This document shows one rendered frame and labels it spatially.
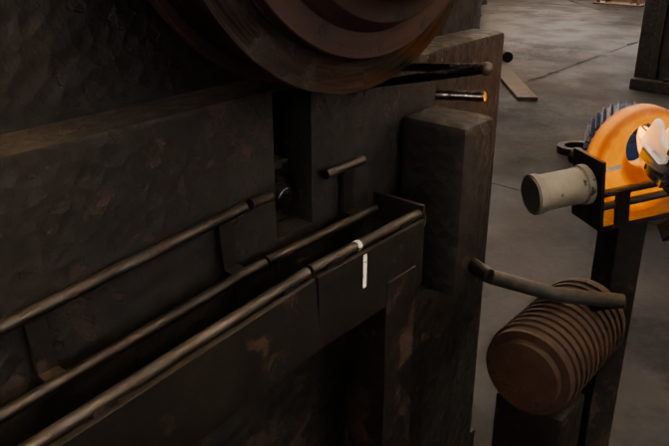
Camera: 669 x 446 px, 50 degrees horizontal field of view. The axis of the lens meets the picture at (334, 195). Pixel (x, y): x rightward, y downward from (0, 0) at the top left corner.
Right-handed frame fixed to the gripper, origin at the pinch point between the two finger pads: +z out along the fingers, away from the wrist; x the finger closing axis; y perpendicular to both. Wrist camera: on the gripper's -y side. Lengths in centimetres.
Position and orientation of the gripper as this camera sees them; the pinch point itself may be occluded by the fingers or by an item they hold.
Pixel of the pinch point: (644, 136)
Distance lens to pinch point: 113.6
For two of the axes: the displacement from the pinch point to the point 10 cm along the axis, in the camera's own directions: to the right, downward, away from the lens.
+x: -9.7, 0.9, -2.4
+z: -2.4, -6.3, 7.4
